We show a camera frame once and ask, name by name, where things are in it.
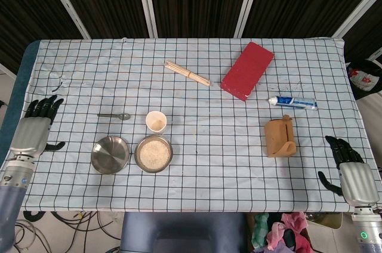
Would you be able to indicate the white paper cup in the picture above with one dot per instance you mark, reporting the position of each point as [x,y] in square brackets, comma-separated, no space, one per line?
[155,123]

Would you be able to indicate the pink cloth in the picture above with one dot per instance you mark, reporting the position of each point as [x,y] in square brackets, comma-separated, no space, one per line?
[294,235]

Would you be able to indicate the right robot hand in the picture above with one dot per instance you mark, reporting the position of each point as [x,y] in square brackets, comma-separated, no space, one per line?
[358,184]

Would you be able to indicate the checked light blue tablecloth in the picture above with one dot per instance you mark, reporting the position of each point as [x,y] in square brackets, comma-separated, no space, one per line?
[209,151]

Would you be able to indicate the bundle of wooden sticks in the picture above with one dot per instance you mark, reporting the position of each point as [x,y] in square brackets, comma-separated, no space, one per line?
[186,73]

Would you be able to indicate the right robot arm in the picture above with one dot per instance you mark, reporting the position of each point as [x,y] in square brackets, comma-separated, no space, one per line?
[368,232]

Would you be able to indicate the green cloth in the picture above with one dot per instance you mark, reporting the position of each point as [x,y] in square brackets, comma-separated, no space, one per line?
[259,229]

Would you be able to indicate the blue white toothpaste tube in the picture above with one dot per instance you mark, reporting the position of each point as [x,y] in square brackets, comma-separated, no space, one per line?
[295,103]

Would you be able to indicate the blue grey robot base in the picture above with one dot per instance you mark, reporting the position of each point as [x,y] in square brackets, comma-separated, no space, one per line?
[182,232]

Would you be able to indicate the red brick block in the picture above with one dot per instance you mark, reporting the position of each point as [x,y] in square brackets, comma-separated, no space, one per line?
[246,71]

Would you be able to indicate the brown paper box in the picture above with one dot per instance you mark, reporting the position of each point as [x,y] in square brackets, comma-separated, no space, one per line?
[276,136]

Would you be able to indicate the metal bowl holding rice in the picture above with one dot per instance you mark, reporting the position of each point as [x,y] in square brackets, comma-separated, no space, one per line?
[138,157]

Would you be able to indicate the white partition frame post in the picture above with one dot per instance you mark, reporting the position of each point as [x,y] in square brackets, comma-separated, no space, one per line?
[358,8]
[64,2]
[247,2]
[146,2]

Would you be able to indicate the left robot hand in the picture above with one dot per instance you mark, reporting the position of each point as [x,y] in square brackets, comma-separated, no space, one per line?
[30,136]

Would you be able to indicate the teal table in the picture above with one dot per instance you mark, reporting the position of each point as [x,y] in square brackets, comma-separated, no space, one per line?
[18,86]

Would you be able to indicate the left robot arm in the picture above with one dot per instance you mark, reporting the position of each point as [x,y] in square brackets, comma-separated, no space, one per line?
[12,193]

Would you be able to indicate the empty metal bowl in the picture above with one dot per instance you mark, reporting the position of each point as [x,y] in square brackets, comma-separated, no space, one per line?
[110,155]

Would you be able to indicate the black bag with red print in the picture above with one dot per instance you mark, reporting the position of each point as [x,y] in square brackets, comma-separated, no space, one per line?
[365,78]

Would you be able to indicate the metal spoon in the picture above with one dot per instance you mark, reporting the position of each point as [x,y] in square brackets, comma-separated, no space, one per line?
[119,116]

